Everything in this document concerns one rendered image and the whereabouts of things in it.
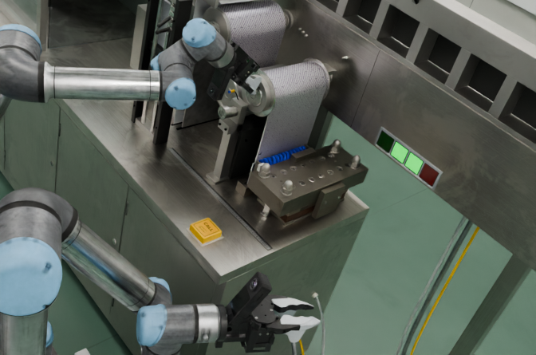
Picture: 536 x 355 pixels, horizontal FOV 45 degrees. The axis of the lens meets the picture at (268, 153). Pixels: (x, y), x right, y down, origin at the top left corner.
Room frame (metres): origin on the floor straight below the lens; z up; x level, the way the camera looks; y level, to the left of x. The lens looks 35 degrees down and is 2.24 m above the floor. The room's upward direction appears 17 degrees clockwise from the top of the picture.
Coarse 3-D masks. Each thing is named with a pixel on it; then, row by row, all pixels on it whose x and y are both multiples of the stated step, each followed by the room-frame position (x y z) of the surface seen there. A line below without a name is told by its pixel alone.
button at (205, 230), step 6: (198, 222) 1.45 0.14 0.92; (204, 222) 1.45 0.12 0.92; (210, 222) 1.46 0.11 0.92; (192, 228) 1.42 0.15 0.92; (198, 228) 1.42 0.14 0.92; (204, 228) 1.43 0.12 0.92; (210, 228) 1.43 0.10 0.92; (216, 228) 1.44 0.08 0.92; (198, 234) 1.40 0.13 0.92; (204, 234) 1.40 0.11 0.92; (210, 234) 1.41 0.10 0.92; (216, 234) 1.42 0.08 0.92; (204, 240) 1.39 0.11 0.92; (210, 240) 1.41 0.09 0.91
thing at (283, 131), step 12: (300, 108) 1.79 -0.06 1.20; (312, 108) 1.84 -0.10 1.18; (276, 120) 1.72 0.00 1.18; (288, 120) 1.76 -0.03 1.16; (300, 120) 1.81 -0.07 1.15; (312, 120) 1.86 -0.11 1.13; (264, 132) 1.69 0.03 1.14; (276, 132) 1.73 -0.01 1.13; (288, 132) 1.78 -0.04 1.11; (300, 132) 1.82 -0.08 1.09; (264, 144) 1.70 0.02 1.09; (276, 144) 1.74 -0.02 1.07; (288, 144) 1.79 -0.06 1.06; (300, 144) 1.84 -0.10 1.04; (264, 156) 1.71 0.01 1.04
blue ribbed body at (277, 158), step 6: (288, 150) 1.78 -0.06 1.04; (294, 150) 1.79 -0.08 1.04; (300, 150) 1.81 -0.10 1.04; (270, 156) 1.72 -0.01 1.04; (276, 156) 1.72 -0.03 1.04; (282, 156) 1.75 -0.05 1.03; (288, 156) 1.75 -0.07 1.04; (264, 162) 1.68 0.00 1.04; (270, 162) 1.69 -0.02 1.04; (276, 162) 1.71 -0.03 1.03
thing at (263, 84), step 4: (252, 76) 1.72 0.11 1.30; (256, 76) 1.72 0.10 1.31; (260, 76) 1.73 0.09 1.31; (264, 80) 1.71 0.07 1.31; (260, 84) 1.70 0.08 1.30; (264, 84) 1.70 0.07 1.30; (260, 88) 1.70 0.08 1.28; (264, 88) 1.69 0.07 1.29; (268, 88) 1.69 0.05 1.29; (244, 92) 1.73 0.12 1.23; (264, 92) 1.68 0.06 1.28; (268, 92) 1.69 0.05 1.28; (244, 96) 1.73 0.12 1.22; (264, 96) 1.68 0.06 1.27; (268, 96) 1.68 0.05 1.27; (244, 100) 1.73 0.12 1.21; (264, 100) 1.68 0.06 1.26; (268, 100) 1.68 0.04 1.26; (248, 104) 1.72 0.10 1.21; (264, 104) 1.68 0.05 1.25; (268, 104) 1.68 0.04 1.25; (252, 108) 1.70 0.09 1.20; (256, 108) 1.69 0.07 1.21; (260, 108) 1.68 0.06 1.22; (264, 108) 1.68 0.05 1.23
